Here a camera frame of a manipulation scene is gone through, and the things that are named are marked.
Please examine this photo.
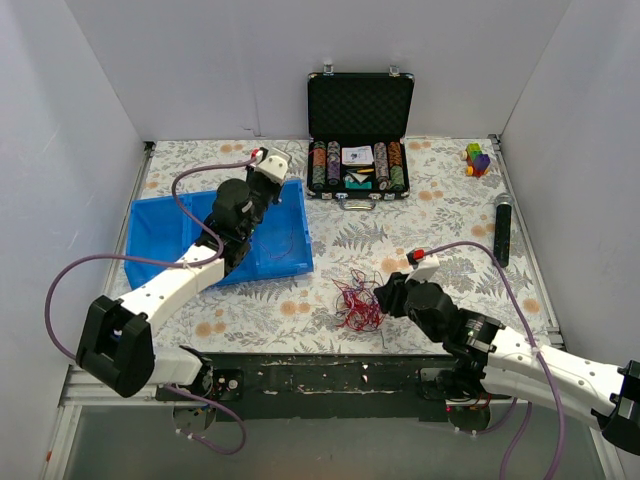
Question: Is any red wire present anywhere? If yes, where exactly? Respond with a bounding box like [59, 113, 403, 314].
[331, 269, 386, 332]

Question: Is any purple wire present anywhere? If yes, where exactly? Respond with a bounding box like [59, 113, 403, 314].
[258, 204, 299, 263]

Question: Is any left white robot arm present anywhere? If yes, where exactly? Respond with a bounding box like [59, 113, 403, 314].
[76, 167, 284, 400]

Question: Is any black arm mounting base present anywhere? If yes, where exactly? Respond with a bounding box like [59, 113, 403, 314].
[154, 352, 501, 424]

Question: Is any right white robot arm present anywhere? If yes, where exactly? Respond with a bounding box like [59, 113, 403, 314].
[374, 273, 639, 454]

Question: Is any blue plastic divided bin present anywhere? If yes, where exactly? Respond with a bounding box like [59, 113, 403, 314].
[126, 180, 314, 285]

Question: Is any black handheld microphone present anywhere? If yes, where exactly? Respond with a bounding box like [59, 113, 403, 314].
[493, 193, 513, 268]

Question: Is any playing card deck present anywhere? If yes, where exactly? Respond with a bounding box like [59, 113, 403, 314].
[341, 145, 374, 166]

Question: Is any black poker chip case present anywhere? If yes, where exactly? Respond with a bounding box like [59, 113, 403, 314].
[306, 65, 415, 204]

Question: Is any colourful toy block train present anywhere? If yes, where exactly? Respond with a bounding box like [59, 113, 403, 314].
[460, 143, 491, 178]

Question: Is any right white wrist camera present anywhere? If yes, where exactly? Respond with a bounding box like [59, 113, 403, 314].
[406, 248, 440, 283]

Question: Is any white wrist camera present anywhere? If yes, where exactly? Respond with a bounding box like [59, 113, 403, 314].
[254, 147, 291, 185]
[406, 248, 440, 283]

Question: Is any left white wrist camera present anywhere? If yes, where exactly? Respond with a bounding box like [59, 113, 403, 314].
[254, 147, 291, 185]

